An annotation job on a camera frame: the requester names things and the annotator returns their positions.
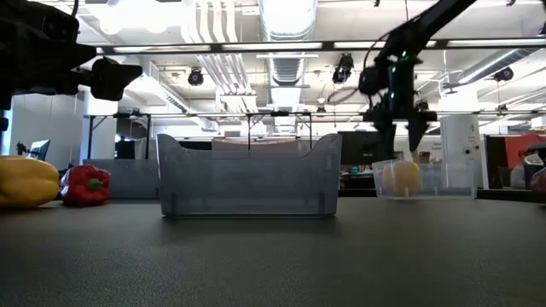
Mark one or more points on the large black monitor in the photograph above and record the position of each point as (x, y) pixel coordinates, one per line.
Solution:
(362, 147)

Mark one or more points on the red partition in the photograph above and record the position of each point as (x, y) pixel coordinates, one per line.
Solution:
(518, 145)

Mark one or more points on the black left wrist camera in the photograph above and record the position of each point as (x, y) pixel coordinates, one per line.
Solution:
(64, 25)

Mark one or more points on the pale yellow bell pepper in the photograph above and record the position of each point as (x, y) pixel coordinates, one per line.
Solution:
(403, 179)

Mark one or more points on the cardboard box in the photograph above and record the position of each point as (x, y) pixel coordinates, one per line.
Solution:
(424, 158)

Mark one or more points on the white ceiling pipes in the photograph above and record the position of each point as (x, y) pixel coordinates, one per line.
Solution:
(230, 64)

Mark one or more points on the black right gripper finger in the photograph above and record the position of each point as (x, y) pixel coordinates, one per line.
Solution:
(387, 138)
(417, 132)

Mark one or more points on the white pillar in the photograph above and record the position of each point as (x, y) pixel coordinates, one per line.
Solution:
(460, 140)

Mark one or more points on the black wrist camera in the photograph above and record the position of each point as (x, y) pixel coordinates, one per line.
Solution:
(371, 81)
(64, 25)

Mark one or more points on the dark office chair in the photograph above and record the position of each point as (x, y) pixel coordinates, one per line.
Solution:
(535, 166)

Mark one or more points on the black ceiling camera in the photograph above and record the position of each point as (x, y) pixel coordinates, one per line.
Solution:
(195, 77)
(504, 74)
(343, 68)

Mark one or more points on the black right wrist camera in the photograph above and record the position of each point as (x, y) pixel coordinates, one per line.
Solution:
(371, 81)

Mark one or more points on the slanted grey ceiling duct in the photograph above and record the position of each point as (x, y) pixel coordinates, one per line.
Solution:
(478, 73)

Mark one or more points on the silver ribbed ceiling duct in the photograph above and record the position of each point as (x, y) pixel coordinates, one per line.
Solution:
(288, 72)

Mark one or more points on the black overhead light rail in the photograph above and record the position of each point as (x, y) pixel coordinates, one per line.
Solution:
(441, 43)

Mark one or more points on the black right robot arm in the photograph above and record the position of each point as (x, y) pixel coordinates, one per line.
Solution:
(439, 15)

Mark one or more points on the small tilted computer monitor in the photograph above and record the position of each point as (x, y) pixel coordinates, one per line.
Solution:
(40, 149)

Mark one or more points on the clear plastic basket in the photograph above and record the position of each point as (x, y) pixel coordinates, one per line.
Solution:
(448, 183)

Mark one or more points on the red pepper with green stem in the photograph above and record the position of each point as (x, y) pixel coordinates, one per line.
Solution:
(83, 187)

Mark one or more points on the low grey translucent basket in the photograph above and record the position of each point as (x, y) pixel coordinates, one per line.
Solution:
(123, 179)

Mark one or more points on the large grey translucent basket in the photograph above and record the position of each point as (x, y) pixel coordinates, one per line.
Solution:
(247, 183)

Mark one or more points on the bright yellow bell pepper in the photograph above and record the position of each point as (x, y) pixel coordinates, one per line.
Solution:
(25, 181)

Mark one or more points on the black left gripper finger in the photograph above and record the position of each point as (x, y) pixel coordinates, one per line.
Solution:
(115, 79)
(59, 57)

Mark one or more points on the black partition panel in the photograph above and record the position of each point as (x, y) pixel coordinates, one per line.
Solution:
(495, 162)

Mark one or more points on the small teal ball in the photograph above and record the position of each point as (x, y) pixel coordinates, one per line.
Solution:
(355, 170)

